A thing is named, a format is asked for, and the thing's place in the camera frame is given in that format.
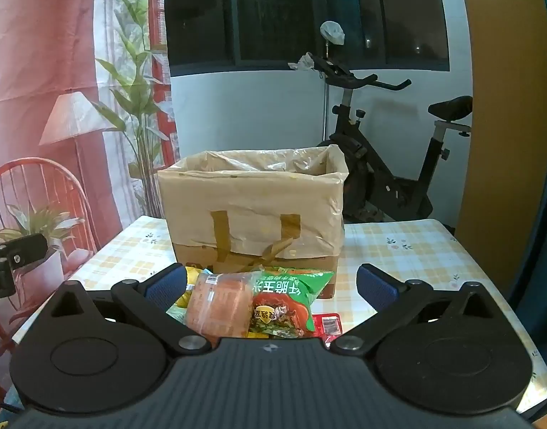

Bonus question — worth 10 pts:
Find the cardboard box with plastic liner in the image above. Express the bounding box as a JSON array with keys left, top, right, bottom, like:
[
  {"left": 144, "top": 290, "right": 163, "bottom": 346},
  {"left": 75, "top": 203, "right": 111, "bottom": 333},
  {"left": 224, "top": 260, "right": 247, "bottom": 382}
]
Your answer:
[{"left": 158, "top": 145, "right": 348, "bottom": 273}]

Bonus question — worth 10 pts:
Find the white plastic bag on pole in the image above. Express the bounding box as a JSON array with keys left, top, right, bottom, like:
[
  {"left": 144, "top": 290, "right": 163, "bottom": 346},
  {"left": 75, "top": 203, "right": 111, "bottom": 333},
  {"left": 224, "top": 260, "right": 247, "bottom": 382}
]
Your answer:
[{"left": 320, "top": 20, "right": 345, "bottom": 45}]

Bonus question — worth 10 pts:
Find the red small snack packet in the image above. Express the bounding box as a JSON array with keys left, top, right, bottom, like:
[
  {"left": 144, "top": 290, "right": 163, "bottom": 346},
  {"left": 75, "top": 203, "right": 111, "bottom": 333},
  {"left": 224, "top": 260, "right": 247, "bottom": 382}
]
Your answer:
[{"left": 312, "top": 313, "right": 343, "bottom": 349}]

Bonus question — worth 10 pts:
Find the black exercise bike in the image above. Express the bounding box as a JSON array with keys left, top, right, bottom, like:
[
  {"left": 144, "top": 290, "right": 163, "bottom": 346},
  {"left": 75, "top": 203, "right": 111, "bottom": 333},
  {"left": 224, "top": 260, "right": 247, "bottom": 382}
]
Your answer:
[{"left": 306, "top": 52, "right": 473, "bottom": 223}]

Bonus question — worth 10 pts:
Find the dark window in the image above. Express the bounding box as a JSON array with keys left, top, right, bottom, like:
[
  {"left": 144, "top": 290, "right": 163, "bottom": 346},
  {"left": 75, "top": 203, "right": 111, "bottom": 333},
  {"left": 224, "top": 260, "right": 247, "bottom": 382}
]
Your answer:
[{"left": 164, "top": 0, "right": 450, "bottom": 75}]

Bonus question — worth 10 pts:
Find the pink sausage packet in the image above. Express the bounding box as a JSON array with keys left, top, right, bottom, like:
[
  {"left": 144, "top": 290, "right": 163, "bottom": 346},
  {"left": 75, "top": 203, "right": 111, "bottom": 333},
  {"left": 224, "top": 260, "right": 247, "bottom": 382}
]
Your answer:
[{"left": 186, "top": 269, "right": 260, "bottom": 342}]

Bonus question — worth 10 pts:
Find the yellow checkered tablecloth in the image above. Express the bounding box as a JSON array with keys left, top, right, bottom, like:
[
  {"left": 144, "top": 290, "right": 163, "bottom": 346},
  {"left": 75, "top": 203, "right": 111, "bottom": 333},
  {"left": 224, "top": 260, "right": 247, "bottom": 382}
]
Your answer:
[{"left": 11, "top": 214, "right": 547, "bottom": 416}]

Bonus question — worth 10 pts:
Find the red printed wall curtain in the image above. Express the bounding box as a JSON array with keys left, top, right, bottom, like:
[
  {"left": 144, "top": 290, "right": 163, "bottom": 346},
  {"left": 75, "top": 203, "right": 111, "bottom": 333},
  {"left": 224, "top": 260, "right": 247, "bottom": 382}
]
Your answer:
[{"left": 0, "top": 0, "right": 179, "bottom": 355}]

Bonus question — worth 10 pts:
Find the orange wooden door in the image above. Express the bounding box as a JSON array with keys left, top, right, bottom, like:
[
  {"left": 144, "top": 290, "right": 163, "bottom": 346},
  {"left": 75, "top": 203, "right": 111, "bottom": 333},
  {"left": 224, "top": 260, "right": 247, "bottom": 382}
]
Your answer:
[{"left": 457, "top": 0, "right": 547, "bottom": 291}]

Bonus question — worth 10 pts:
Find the crumpled white cloth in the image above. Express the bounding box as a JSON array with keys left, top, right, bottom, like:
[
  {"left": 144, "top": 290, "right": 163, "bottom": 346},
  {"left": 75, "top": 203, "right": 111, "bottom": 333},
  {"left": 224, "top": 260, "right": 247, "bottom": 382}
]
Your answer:
[{"left": 288, "top": 52, "right": 316, "bottom": 71}]

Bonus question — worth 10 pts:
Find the green snack bag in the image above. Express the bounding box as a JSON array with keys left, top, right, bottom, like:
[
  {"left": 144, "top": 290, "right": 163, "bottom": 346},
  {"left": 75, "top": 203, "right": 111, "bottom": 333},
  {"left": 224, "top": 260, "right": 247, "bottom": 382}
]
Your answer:
[{"left": 249, "top": 266, "right": 334, "bottom": 339}]

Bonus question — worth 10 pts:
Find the yellow snack bag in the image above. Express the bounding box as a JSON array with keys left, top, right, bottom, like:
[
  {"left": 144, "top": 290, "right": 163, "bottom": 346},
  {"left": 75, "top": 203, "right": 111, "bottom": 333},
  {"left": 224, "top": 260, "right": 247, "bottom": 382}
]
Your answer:
[{"left": 175, "top": 266, "right": 201, "bottom": 308}]

